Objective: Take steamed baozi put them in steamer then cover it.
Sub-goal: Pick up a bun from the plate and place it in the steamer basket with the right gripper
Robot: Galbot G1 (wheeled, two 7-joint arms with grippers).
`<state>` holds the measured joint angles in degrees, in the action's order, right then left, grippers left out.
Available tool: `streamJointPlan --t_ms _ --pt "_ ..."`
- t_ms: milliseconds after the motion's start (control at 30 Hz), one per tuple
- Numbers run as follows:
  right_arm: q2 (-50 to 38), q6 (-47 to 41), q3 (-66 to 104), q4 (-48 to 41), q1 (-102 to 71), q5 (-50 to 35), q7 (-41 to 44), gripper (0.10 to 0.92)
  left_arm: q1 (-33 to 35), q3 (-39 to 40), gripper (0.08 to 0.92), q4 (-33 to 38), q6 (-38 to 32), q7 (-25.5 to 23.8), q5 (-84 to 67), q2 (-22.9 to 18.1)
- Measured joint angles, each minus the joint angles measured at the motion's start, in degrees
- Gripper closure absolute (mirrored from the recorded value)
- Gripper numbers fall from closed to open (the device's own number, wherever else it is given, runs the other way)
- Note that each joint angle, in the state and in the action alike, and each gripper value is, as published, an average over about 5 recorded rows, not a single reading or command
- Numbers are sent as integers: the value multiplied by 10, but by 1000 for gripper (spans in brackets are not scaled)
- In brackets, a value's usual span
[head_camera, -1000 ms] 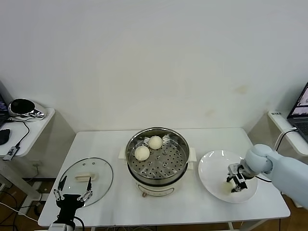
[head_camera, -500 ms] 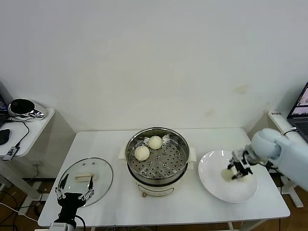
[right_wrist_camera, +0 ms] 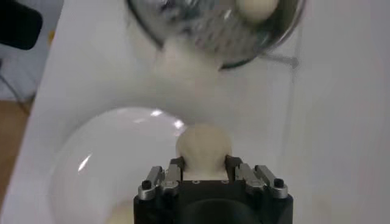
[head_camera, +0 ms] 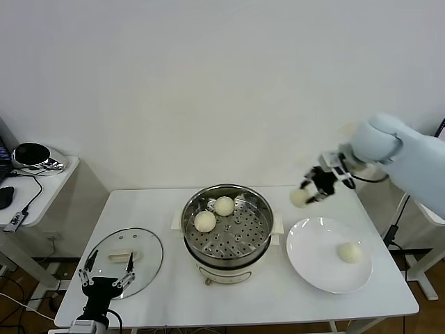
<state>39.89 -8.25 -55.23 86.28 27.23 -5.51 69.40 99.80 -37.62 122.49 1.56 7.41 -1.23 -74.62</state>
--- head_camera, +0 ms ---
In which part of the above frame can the stainless steel steamer basket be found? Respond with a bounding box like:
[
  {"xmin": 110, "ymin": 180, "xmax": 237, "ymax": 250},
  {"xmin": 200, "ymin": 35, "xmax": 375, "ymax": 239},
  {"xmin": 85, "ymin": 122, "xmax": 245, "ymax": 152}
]
[{"xmin": 172, "ymin": 183, "xmax": 284, "ymax": 268}]

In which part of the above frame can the white steamed baozi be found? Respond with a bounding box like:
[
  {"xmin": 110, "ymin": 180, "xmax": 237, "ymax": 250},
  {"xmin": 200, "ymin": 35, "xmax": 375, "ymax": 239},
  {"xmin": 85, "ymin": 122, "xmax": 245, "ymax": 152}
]
[
  {"xmin": 193, "ymin": 210, "xmax": 217, "ymax": 233},
  {"xmin": 289, "ymin": 186, "xmax": 311, "ymax": 209},
  {"xmin": 337, "ymin": 242, "xmax": 364, "ymax": 265},
  {"xmin": 213, "ymin": 196, "xmax": 235, "ymax": 217}
]

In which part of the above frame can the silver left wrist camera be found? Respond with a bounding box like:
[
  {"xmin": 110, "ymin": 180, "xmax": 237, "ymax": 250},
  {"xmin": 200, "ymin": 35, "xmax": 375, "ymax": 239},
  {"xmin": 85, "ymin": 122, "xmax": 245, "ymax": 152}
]
[{"xmin": 68, "ymin": 319, "xmax": 97, "ymax": 334}]

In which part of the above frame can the round white plate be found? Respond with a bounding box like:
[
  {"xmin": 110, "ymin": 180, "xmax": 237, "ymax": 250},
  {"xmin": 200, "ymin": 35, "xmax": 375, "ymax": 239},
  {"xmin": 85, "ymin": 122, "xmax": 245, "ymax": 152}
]
[{"xmin": 286, "ymin": 217, "xmax": 374, "ymax": 295}]

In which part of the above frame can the cream electric cooker pot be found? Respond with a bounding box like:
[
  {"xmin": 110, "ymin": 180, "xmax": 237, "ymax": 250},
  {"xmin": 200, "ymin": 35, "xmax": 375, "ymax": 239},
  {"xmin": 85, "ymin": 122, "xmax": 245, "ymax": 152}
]
[{"xmin": 183, "ymin": 232, "xmax": 281, "ymax": 287}]

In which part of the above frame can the round glass pot lid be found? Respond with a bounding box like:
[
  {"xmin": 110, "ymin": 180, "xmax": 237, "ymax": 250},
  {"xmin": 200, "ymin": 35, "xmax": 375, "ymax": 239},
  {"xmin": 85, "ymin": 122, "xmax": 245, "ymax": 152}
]
[{"xmin": 83, "ymin": 228, "xmax": 164, "ymax": 300}]

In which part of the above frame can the white side desk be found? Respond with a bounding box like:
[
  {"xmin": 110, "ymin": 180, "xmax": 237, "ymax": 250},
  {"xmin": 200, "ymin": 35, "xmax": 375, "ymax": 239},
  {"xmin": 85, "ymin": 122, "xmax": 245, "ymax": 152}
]
[
  {"xmin": 0, "ymin": 154, "xmax": 111, "ymax": 310},
  {"xmin": 357, "ymin": 180, "xmax": 445, "ymax": 302}
]

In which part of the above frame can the chrome and black device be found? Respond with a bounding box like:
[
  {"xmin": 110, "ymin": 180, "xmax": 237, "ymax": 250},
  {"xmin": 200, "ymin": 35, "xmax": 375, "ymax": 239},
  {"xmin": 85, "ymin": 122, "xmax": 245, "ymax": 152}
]
[{"xmin": 12, "ymin": 141, "xmax": 67, "ymax": 174}]

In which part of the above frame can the small grey usb adapter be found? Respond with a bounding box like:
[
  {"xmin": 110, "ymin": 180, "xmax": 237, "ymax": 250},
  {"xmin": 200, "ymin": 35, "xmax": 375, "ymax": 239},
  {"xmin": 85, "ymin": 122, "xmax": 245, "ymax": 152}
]
[{"xmin": 3, "ymin": 210, "xmax": 29, "ymax": 233}]

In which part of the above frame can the white floor cable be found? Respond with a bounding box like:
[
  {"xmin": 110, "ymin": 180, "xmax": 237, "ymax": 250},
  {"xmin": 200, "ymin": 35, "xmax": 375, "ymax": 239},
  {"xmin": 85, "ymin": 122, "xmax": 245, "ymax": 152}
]
[{"xmin": 0, "ymin": 292, "xmax": 56, "ymax": 323}]

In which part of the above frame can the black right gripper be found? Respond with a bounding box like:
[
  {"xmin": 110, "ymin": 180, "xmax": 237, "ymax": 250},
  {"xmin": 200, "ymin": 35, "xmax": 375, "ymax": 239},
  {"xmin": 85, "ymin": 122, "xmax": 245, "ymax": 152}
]
[{"xmin": 299, "ymin": 166, "xmax": 337, "ymax": 205}]

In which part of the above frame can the black desk cable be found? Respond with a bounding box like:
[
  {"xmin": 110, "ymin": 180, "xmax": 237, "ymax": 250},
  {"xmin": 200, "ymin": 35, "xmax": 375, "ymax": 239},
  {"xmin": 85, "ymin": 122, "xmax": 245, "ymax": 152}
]
[{"xmin": 8, "ymin": 170, "xmax": 45, "ymax": 213}]

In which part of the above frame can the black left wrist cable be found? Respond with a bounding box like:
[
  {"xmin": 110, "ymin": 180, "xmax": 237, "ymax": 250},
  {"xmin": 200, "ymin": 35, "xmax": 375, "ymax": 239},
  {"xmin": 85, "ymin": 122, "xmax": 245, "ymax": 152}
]
[{"xmin": 107, "ymin": 309, "xmax": 123, "ymax": 331}]

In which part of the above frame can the black floor cable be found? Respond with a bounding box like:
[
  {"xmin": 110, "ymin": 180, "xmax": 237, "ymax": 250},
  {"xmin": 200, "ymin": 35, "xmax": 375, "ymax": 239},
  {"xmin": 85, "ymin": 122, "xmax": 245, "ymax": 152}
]
[
  {"xmin": 0, "ymin": 274, "xmax": 39, "ymax": 303},
  {"xmin": 389, "ymin": 241, "xmax": 418, "ymax": 281}
]

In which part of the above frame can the laptop charger cable with adapter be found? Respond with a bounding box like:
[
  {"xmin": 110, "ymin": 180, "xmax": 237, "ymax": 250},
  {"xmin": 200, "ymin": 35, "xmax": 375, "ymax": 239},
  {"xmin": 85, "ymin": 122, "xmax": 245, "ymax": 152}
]
[{"xmin": 384, "ymin": 194, "xmax": 411, "ymax": 246}]

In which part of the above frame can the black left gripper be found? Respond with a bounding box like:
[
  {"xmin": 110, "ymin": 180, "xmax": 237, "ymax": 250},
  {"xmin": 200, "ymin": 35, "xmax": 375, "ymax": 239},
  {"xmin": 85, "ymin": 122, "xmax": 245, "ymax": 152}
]
[{"xmin": 78, "ymin": 248, "xmax": 136, "ymax": 320}]

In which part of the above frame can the black computer mouse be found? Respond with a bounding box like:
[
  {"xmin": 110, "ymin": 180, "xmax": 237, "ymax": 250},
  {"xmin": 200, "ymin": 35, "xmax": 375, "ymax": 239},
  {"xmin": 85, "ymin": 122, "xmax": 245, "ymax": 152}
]
[{"xmin": 0, "ymin": 186, "xmax": 17, "ymax": 210}]

